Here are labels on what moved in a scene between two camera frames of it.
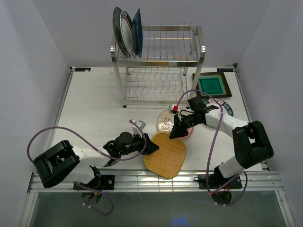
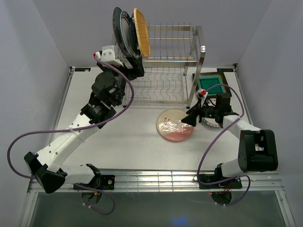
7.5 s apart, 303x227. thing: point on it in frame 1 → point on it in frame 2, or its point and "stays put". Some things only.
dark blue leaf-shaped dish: (137, 35) stays put
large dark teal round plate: (116, 23) stays put
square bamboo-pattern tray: (168, 161) → (142, 32)
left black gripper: (150, 146) → (137, 71)
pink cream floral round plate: (165, 123) stays put
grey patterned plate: (127, 29) stays put
